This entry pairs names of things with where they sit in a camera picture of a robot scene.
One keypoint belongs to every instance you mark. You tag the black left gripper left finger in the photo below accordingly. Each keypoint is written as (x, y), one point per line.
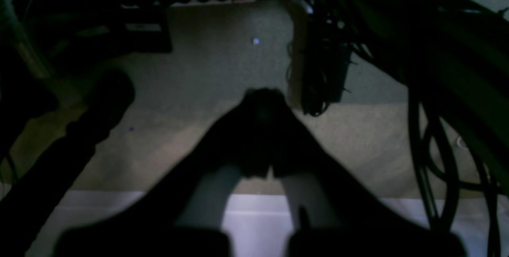
(181, 215)

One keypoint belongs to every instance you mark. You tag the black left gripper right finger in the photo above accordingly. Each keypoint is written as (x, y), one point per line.
(336, 216)

